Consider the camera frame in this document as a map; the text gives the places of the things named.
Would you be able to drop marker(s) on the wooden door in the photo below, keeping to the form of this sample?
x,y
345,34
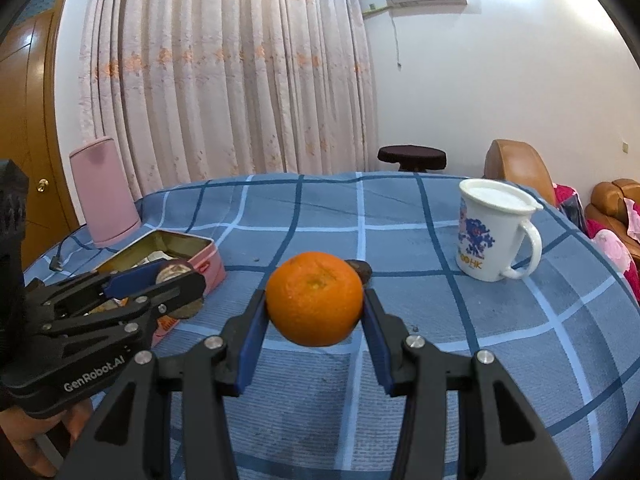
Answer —
x,y
35,110

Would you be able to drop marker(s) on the pink embroidered curtain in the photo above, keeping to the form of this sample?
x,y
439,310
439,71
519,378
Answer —
x,y
225,85

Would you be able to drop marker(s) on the printed paper sheets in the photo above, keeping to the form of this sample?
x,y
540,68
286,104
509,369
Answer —
x,y
152,258

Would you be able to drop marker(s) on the dark round stool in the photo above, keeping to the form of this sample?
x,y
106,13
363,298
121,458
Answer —
x,y
412,156

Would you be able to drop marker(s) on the brass door knob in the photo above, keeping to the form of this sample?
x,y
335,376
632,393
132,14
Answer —
x,y
44,185

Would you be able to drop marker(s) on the blue checked tablecloth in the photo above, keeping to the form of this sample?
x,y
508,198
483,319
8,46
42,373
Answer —
x,y
325,210

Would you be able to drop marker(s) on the pink metal tin box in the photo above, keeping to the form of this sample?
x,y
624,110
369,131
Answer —
x,y
212,265

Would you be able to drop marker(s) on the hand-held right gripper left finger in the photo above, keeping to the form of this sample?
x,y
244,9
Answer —
x,y
250,340

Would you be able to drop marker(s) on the pink patterned cloth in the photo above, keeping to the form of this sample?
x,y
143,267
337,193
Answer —
x,y
565,195

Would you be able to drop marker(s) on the dark brown passion fruit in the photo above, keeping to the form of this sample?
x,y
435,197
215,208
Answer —
x,y
364,270

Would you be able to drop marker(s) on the pink electric kettle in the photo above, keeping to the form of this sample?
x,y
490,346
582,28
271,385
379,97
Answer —
x,y
102,195

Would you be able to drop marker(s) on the white printed mug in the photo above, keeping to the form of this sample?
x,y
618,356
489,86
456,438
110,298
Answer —
x,y
487,230

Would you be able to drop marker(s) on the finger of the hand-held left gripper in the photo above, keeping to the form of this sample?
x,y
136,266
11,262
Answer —
x,y
175,292
130,280

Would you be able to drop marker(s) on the orange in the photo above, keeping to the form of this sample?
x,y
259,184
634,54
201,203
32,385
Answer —
x,y
315,300

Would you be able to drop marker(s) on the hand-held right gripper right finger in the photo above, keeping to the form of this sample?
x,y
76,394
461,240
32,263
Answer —
x,y
377,345

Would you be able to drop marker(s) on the brown leather armchair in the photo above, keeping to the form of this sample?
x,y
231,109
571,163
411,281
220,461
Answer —
x,y
515,165

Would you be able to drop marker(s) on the pink floral blanket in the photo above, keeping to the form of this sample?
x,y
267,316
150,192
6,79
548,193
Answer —
x,y
612,245

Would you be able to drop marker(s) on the tan cut fruit piece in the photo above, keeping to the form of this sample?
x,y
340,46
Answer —
x,y
175,271

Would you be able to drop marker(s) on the brown leather sofa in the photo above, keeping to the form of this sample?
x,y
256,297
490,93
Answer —
x,y
607,195

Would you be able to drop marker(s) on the person's left hand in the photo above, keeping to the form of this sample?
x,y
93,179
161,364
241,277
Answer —
x,y
25,442

